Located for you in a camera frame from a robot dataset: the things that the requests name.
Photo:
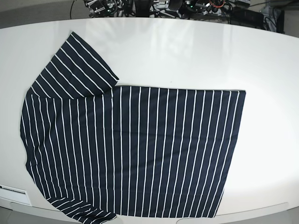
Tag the navy white striped T-shirt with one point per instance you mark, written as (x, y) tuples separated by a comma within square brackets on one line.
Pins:
[(97, 150)]

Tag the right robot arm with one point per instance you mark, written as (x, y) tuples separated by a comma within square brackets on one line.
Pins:
[(103, 8)]

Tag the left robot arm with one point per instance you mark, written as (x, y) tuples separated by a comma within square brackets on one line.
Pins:
[(209, 8)]

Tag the black equipment stand background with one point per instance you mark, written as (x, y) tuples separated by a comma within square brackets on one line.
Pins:
[(142, 8)]

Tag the white label sticker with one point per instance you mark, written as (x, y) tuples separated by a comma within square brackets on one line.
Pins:
[(14, 195)]

